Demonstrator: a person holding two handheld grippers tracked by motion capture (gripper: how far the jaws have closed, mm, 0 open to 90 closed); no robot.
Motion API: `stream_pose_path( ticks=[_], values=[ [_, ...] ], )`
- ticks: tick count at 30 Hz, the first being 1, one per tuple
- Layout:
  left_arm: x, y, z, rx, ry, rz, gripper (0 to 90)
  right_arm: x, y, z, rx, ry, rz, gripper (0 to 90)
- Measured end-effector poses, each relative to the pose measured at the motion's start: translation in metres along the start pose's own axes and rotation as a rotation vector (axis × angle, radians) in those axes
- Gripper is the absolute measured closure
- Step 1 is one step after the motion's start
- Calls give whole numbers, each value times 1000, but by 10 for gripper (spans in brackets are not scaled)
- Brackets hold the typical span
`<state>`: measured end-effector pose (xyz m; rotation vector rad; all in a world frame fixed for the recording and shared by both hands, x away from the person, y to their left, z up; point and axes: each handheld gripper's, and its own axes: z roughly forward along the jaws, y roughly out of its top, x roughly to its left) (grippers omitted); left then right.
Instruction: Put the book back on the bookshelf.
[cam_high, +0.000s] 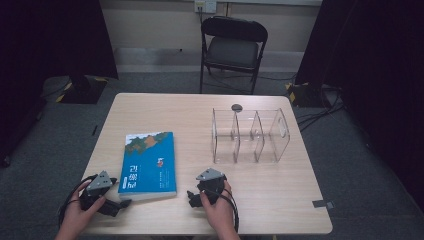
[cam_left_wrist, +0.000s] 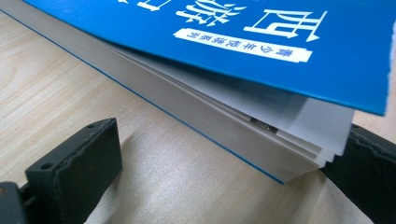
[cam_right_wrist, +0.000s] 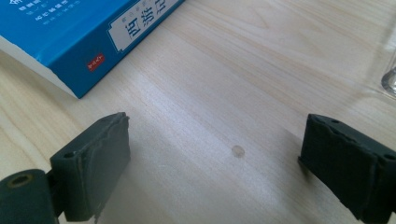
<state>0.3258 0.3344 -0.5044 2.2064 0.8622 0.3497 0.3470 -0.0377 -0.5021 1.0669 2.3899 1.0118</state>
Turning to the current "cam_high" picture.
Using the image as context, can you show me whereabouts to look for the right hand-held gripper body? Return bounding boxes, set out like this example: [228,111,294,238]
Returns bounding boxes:
[195,167,228,205]

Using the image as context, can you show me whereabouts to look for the stand base with striped tape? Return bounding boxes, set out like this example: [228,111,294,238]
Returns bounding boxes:
[284,81,335,109]
[41,74,110,105]

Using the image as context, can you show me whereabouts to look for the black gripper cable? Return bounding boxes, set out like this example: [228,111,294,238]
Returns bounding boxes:
[202,187,241,234]
[57,174,100,228]

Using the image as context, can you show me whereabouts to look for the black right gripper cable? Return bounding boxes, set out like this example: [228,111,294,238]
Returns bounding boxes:
[202,187,241,234]

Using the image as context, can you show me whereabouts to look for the white wall outlet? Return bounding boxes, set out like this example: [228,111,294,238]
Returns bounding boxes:
[194,0,218,15]

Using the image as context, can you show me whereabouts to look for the black folding chair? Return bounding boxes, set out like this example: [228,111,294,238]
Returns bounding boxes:
[199,15,270,96]

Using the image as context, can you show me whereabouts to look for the black floor cables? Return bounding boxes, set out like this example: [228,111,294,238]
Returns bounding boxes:
[295,84,346,133]

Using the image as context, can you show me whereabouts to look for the dark curtain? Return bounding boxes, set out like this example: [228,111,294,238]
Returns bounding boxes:
[294,0,424,212]
[0,0,120,168]

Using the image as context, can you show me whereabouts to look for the person's left hand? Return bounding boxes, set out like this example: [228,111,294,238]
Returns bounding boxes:
[62,179,108,232]

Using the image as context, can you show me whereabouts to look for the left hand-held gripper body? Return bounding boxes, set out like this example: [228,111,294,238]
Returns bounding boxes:
[79,170,118,212]

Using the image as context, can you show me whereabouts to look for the blue paperback book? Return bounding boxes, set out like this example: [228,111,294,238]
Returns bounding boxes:
[117,131,178,202]

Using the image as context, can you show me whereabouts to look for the grey tape strip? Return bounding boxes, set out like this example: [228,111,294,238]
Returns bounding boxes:
[311,199,335,210]

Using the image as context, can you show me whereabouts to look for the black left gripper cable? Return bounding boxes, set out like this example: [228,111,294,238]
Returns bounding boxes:
[57,174,100,228]

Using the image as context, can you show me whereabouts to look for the clear acrylic divider rack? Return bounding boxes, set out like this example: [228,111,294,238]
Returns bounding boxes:
[211,107,291,165]

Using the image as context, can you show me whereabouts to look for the person's right hand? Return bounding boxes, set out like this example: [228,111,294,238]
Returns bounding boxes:
[198,179,235,232]

